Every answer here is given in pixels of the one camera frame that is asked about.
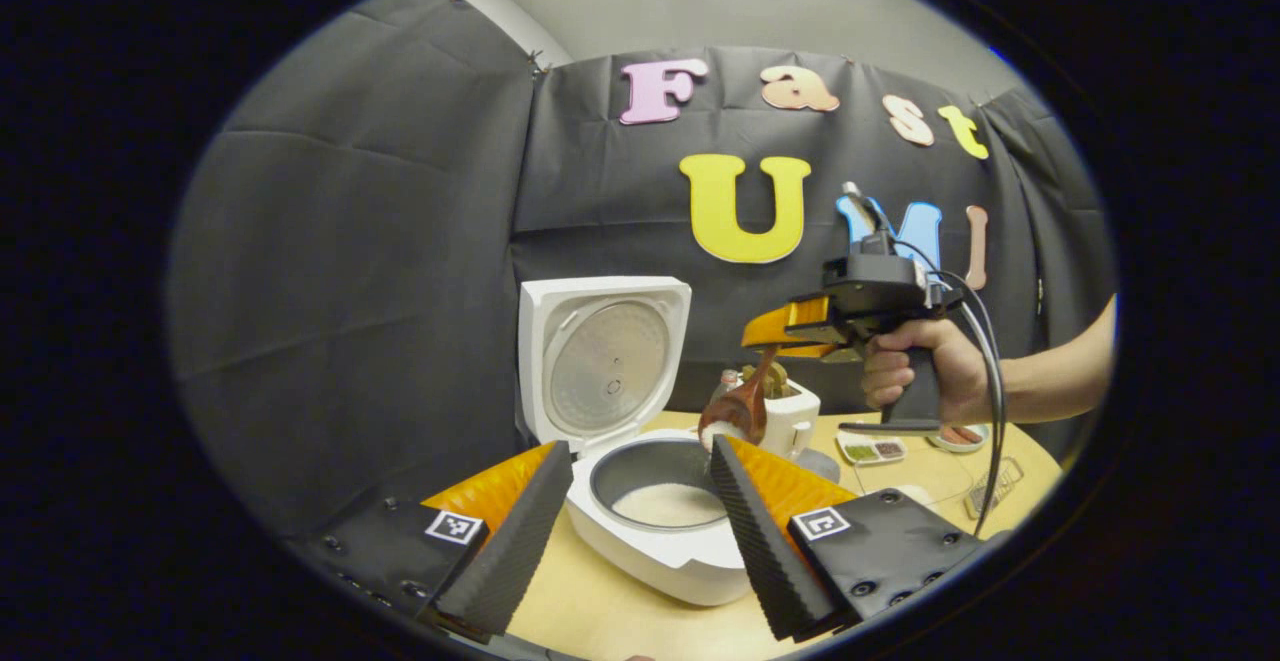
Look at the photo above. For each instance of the white rice cooker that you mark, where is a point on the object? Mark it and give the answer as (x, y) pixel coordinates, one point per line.
(540, 361)

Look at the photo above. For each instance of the brown bread slice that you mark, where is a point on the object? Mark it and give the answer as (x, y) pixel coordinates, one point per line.
(779, 382)

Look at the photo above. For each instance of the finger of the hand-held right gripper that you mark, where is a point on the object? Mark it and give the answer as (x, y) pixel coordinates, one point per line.
(815, 351)
(790, 316)

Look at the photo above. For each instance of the white rice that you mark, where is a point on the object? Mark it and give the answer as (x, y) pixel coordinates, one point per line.
(716, 434)
(670, 506)

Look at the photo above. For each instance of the pale green plate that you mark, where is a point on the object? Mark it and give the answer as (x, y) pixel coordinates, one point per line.
(975, 445)

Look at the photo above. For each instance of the white toaster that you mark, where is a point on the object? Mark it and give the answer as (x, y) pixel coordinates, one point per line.
(795, 416)

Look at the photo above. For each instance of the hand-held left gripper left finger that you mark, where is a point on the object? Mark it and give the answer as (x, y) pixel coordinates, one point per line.
(520, 551)

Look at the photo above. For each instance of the black backdrop cloth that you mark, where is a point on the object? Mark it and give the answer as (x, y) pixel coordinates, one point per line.
(350, 291)

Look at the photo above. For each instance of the dark red beans heap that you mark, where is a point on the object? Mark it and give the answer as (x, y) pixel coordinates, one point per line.
(888, 449)

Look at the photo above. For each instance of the brown wooden spoon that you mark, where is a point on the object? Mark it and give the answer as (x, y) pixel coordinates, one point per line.
(745, 411)

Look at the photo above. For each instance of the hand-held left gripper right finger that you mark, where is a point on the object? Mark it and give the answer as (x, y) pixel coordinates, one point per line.
(760, 551)

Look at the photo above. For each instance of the green mung beans heap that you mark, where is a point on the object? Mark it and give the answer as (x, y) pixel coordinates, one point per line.
(860, 452)

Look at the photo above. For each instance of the white divided dish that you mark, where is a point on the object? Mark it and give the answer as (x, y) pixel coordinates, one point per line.
(872, 441)

